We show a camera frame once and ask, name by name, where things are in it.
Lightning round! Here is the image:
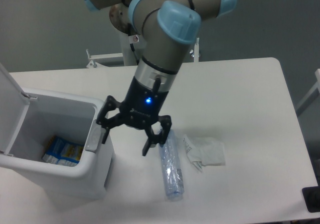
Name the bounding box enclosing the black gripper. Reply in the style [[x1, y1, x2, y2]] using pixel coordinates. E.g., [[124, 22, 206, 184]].
[[96, 76, 173, 157]]

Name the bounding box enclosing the white push-lid trash can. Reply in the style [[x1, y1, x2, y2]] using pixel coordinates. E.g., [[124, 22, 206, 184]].
[[0, 67, 115, 199]]

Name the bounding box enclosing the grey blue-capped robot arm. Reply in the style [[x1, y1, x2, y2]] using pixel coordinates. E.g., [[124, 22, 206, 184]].
[[84, 0, 237, 156]]

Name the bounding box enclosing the clear plastic water bottle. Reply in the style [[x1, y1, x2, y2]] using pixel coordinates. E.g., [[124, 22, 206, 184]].
[[159, 130, 185, 201]]

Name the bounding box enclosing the crumpled white paper wrapper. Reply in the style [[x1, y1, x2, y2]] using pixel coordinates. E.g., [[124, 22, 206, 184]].
[[182, 134, 226, 172]]

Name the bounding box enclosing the blue yellow box in bin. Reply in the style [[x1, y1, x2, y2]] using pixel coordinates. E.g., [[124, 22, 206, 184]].
[[42, 135, 84, 167]]

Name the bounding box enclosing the black device at table edge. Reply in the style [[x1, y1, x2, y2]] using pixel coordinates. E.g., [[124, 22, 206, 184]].
[[302, 186, 320, 213]]

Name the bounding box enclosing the white metal base frame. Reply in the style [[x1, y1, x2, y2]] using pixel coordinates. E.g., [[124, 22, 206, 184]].
[[86, 37, 201, 69]]

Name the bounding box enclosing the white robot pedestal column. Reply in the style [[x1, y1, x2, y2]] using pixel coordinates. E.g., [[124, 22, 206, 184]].
[[109, 3, 147, 66]]

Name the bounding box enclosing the white frame at right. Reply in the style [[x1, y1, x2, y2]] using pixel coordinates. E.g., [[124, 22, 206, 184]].
[[295, 68, 320, 117]]

